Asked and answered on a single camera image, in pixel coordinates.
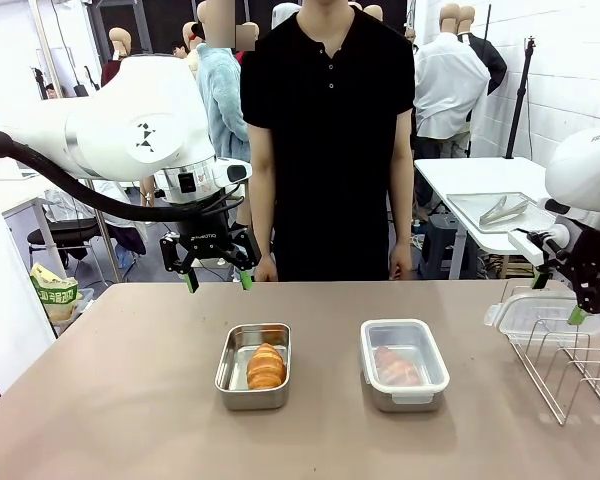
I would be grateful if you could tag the mannequin in light blue fleece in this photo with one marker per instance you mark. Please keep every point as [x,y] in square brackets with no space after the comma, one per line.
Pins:
[222,100]

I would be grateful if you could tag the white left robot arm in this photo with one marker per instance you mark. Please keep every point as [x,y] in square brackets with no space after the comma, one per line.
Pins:
[105,125]

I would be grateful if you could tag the white side table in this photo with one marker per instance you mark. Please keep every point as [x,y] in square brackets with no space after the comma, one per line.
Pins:
[480,175]

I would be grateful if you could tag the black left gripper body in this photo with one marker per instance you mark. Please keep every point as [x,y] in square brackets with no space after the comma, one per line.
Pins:
[205,230]

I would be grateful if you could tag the dark stool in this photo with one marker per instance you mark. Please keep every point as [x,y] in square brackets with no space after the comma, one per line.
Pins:
[440,235]

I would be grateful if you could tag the golden croissant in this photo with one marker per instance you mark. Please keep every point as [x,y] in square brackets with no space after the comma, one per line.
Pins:
[397,370]
[266,367]

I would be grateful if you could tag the seated person in background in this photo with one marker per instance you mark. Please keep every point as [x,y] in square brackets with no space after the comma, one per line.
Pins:
[52,91]

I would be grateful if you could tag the person's right forearm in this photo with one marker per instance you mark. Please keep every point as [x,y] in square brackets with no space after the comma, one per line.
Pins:
[262,200]

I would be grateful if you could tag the mannequin in white shirt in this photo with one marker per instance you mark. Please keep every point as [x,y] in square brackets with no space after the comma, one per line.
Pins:
[450,75]

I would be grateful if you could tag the mannequin in beige jacket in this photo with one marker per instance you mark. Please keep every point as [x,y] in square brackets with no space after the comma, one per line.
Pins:
[191,35]

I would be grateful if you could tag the person's left forearm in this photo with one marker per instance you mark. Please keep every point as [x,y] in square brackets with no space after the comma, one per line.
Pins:
[402,185]

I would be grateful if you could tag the clear plastic bin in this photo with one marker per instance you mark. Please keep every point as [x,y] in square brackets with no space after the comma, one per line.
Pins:
[86,300]

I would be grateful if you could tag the clear plastic container lid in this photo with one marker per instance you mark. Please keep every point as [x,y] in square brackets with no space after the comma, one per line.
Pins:
[535,312]
[437,375]

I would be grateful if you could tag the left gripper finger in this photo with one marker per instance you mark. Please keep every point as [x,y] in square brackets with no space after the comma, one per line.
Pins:
[245,250]
[172,255]

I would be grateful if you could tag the metal tongs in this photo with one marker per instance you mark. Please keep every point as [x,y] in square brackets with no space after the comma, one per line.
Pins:
[500,212]

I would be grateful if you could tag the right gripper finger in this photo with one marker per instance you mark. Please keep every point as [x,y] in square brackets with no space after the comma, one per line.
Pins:
[542,277]
[597,295]

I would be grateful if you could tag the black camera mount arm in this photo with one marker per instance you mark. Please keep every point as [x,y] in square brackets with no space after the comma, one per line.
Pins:
[542,240]

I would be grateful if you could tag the stainless steel rectangular container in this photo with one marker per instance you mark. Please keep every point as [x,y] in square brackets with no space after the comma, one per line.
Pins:
[380,402]
[235,395]

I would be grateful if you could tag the white desk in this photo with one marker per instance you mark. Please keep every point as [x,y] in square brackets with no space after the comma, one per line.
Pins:
[25,200]

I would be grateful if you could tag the person's right hand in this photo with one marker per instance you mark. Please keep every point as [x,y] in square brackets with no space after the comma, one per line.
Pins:
[266,267]

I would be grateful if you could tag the flat metal tray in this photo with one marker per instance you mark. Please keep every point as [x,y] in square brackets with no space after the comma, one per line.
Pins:
[467,210]

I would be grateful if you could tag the person in black shirt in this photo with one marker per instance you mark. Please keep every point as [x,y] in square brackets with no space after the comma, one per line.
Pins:
[327,150]

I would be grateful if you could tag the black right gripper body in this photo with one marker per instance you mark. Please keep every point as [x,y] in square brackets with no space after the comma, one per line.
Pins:
[590,255]

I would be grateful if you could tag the mannequin in black jacket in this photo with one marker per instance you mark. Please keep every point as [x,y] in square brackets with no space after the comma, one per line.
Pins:
[492,65]

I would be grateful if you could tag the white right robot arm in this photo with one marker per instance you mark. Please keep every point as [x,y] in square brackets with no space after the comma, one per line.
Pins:
[585,175]

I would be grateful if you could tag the metal light stand pole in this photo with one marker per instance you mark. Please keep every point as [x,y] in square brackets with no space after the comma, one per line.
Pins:
[108,245]

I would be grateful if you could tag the black tripod stand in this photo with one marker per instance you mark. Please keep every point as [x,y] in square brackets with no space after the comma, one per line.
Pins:
[521,90]

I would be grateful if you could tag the mannequin in dark red dress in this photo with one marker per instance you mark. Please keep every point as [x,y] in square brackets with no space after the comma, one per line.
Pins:
[117,45]

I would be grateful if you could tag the green yellow bread bag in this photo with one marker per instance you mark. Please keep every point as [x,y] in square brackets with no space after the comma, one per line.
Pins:
[55,295]

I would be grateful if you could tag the black office chair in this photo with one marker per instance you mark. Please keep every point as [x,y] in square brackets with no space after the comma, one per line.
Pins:
[65,232]

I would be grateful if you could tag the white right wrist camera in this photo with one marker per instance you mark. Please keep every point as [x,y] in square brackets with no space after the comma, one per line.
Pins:
[522,247]

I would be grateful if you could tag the person's left hand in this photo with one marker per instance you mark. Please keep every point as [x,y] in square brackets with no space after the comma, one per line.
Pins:
[401,260]

